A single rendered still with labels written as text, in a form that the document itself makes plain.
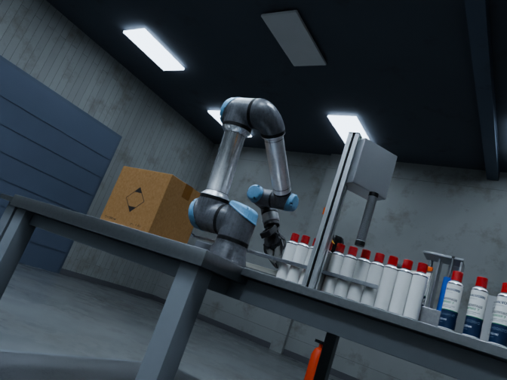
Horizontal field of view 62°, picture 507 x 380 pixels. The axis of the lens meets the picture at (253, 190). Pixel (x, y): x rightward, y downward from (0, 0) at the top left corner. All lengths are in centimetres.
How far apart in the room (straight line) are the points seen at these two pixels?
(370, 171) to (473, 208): 782
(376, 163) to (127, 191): 102
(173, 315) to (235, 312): 946
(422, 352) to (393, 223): 859
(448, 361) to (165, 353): 59
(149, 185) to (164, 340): 88
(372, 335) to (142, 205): 108
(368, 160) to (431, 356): 88
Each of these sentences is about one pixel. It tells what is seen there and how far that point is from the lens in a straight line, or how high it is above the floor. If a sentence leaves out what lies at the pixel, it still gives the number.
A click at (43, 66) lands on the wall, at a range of 951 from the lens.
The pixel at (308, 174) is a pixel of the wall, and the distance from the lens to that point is 1068.
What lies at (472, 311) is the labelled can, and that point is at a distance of 159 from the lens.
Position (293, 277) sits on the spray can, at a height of 90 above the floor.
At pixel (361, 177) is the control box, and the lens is 164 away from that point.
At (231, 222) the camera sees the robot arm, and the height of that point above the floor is 98.
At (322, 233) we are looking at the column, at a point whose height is 108.
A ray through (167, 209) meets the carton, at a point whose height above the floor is 99.
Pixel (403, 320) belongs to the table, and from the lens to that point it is 97.
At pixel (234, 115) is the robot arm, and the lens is 162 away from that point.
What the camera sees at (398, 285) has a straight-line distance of 163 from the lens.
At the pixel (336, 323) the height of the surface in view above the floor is 77.
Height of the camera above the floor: 75
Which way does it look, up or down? 14 degrees up
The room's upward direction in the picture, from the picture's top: 20 degrees clockwise
